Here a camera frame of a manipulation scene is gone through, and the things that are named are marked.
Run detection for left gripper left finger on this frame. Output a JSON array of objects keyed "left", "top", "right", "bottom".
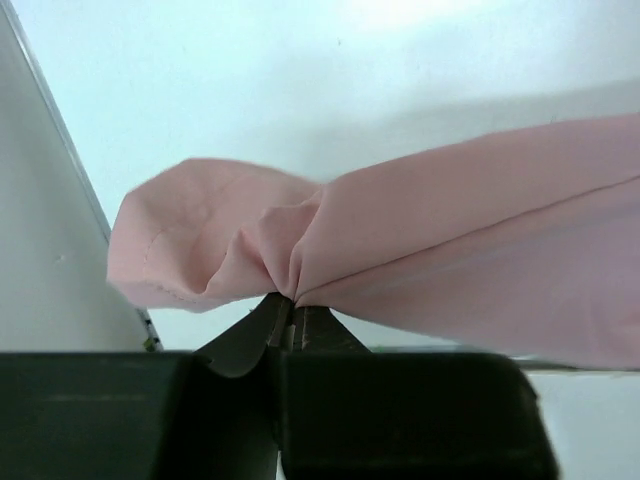
[{"left": 1, "top": 294, "right": 290, "bottom": 479}]

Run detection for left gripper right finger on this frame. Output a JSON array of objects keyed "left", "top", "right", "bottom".
[{"left": 279, "top": 307, "right": 560, "bottom": 479}]

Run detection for pink trousers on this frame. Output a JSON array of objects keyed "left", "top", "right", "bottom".
[{"left": 107, "top": 114, "right": 639, "bottom": 370}]

